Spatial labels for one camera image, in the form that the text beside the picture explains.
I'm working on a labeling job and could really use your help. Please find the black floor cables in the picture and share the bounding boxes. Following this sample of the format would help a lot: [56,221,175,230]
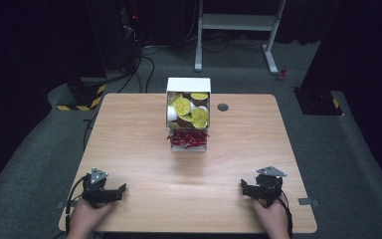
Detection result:
[105,43,167,95]

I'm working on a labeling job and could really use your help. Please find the dark equipment rack red light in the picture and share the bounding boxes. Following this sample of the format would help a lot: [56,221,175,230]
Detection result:
[118,0,143,73]

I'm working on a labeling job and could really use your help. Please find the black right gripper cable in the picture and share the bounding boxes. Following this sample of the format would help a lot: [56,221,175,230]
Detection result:
[277,189,294,239]

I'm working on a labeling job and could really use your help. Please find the white storage box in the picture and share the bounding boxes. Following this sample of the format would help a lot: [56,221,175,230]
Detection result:
[164,77,213,153]

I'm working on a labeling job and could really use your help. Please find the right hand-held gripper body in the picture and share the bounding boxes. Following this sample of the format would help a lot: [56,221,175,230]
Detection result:
[248,165,287,207]

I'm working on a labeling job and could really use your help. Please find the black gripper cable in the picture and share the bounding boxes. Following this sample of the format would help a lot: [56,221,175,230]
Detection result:
[277,189,294,239]
[53,174,92,239]

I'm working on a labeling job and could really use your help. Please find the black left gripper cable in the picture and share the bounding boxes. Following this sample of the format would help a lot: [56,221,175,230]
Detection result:
[53,174,92,239]

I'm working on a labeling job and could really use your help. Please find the black stand base yellow mark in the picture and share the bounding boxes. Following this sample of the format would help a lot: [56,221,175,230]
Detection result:
[292,86,344,117]

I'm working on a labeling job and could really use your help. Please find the black cable beside table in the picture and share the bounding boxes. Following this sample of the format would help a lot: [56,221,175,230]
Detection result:
[82,112,100,151]

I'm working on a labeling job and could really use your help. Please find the white metal stand frame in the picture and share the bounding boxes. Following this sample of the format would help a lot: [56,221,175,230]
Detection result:
[194,0,288,76]

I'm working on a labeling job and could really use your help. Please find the pile of yellow-lidded capsules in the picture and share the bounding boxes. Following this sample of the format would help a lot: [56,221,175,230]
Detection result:
[167,92,210,130]

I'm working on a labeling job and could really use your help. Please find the grey tape strip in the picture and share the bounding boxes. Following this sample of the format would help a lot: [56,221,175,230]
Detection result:
[296,197,320,207]
[56,200,78,210]

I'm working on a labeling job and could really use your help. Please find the yellow-black striped stand base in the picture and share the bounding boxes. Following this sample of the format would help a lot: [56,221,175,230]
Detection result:
[55,77,108,113]

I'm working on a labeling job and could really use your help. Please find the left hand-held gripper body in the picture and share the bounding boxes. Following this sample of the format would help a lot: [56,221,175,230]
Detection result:
[81,166,121,209]

